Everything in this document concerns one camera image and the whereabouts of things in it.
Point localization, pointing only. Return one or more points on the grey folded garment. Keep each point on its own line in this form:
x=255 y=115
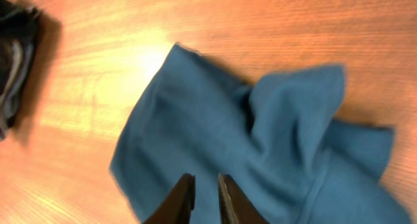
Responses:
x=16 y=59

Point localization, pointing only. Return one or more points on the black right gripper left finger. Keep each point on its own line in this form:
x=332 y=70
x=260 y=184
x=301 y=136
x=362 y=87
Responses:
x=177 y=207

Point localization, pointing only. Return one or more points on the black folded garment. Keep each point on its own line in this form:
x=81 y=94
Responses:
x=19 y=29

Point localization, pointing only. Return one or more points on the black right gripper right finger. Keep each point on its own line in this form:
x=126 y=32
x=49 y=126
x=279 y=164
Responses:
x=235 y=207

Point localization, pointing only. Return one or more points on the blue polo shirt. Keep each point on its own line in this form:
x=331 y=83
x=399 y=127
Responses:
x=278 y=139

